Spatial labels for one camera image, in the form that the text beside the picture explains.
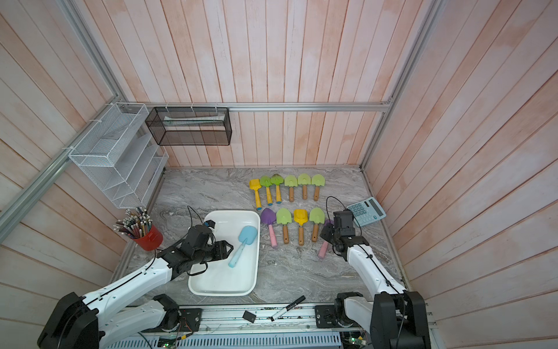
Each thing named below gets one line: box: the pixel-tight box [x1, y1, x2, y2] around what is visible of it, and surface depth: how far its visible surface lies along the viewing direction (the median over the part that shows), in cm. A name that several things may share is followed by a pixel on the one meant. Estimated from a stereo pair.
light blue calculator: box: [346, 197, 387, 227], surface depth 102 cm
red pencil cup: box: [133, 224, 164, 251], surface depth 92 cm
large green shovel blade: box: [276, 207, 293, 244], surface depth 100 cm
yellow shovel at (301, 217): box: [292, 208, 309, 246], surface depth 99 cm
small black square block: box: [241, 309, 257, 324], surface depth 76 cm
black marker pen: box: [270, 295, 306, 323], surface depth 77 cm
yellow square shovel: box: [249, 178, 263, 211], surface depth 109 cm
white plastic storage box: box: [187, 210, 261, 297], surface depth 85 cm
